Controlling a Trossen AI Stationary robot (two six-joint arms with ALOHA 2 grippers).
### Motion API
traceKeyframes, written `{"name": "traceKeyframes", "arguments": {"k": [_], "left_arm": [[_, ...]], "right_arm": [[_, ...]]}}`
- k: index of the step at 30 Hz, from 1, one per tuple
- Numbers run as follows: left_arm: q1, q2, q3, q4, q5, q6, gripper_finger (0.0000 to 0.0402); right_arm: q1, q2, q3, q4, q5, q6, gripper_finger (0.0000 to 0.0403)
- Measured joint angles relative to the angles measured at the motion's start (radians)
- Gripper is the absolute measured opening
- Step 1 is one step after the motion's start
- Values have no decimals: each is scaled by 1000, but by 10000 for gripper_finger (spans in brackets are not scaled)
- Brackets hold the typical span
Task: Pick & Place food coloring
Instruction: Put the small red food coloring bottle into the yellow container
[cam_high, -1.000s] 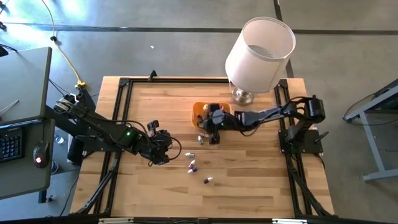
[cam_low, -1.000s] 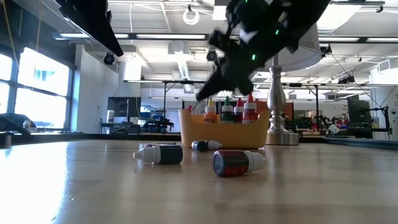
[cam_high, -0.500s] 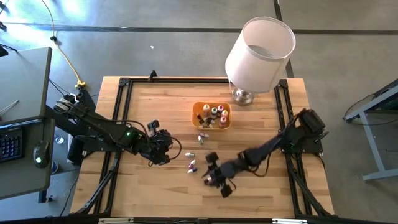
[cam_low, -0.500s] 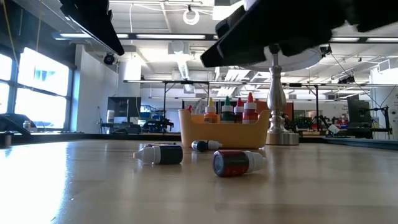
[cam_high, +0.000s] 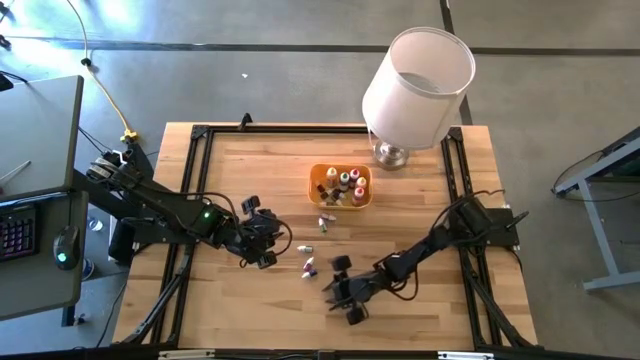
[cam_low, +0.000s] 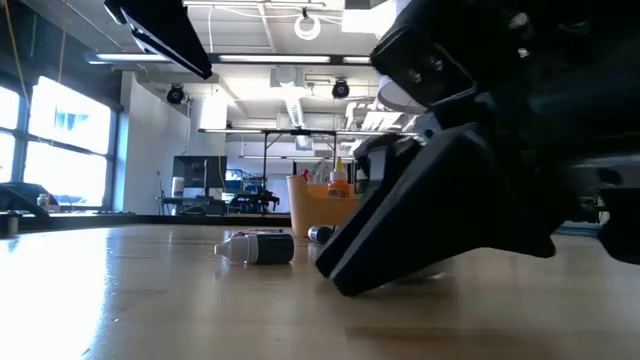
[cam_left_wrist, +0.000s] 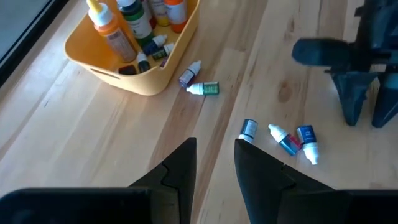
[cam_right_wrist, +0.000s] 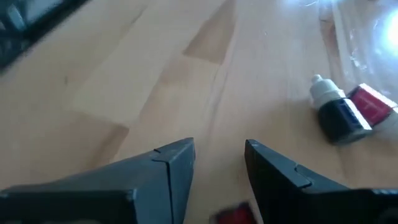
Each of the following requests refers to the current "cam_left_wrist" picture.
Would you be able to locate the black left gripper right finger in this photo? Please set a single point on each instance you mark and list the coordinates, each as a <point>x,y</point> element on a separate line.
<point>264,186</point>

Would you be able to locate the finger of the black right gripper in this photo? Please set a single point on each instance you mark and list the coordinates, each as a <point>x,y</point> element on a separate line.
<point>354,96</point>
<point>385,99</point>

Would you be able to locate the orange yellow-tipped coloring bottle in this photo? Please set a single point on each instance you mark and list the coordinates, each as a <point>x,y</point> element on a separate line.
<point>116,40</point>

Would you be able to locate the small food coloring bottle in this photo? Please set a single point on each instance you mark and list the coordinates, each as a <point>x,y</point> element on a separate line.
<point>143,64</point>
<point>154,46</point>
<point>308,137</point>
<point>187,77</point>
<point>161,53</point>
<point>287,143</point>
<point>248,128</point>
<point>208,88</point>

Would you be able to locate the green food coloring bottle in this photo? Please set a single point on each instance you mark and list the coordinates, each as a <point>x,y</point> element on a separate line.
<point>136,21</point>

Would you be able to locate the red-orange food coloring bottle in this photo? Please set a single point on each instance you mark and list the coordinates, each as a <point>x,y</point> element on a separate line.
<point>176,15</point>

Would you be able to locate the black aluminium table frame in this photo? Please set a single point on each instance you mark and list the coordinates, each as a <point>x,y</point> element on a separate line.
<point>34,31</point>

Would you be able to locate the yellow plastic bin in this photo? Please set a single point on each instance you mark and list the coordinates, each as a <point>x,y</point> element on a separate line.
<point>140,84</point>

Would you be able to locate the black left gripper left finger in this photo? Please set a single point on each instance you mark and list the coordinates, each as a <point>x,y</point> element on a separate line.
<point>174,186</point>

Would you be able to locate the red food coloring bottle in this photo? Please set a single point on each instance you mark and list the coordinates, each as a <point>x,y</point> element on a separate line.
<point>152,21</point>

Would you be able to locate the yellow food coloring bottle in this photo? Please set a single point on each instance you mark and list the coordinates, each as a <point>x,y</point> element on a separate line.
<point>159,12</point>

